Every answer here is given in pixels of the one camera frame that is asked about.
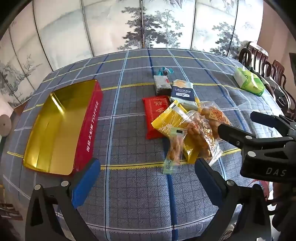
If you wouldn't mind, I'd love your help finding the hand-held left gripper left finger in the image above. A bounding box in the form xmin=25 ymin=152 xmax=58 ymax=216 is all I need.
xmin=25 ymin=158 xmax=101 ymax=241

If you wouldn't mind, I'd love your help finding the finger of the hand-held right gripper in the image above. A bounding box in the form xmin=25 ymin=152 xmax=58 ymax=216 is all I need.
xmin=250 ymin=112 xmax=296 ymax=136
xmin=217 ymin=123 xmax=296 ymax=151

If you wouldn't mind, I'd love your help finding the round wooden disc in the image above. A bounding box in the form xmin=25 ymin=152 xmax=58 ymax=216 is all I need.
xmin=0 ymin=114 xmax=11 ymax=137

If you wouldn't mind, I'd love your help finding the small clear peanut packet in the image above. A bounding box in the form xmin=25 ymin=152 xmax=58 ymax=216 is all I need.
xmin=161 ymin=132 xmax=185 ymax=175

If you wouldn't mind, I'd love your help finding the red tin box gold interior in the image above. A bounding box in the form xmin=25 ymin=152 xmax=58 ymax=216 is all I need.
xmin=23 ymin=79 xmax=103 ymax=176

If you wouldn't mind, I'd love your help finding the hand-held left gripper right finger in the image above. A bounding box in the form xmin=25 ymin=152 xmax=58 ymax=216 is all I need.
xmin=194 ymin=158 xmax=271 ymax=241

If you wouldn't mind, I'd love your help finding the clear peanut packet orange print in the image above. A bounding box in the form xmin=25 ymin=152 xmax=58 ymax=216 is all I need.
xmin=199 ymin=102 xmax=233 ymax=139
xmin=186 ymin=111 xmax=223 ymax=166

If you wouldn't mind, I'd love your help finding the blue plaid tablecloth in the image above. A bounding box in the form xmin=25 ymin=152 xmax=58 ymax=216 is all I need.
xmin=0 ymin=48 xmax=287 ymax=241

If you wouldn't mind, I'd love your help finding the teal candy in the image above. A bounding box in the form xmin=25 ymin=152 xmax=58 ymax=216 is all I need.
xmin=157 ymin=67 xmax=174 ymax=76

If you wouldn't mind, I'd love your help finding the red snack packet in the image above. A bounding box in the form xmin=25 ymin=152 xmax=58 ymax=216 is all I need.
xmin=142 ymin=95 xmax=173 ymax=140

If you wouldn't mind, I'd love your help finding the clear dark snack bar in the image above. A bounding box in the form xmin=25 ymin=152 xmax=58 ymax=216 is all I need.
xmin=153 ymin=75 xmax=172 ymax=96

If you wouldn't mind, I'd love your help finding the painted folding screen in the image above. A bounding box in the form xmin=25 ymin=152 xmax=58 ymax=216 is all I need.
xmin=0 ymin=0 xmax=266 ymax=107

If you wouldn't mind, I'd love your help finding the green tissue pack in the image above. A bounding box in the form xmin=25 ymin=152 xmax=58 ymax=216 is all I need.
xmin=233 ymin=65 xmax=265 ymax=96

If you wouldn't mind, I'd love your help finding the navy blue cracker packet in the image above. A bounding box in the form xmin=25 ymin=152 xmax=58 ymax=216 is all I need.
xmin=169 ymin=79 xmax=200 ymax=110

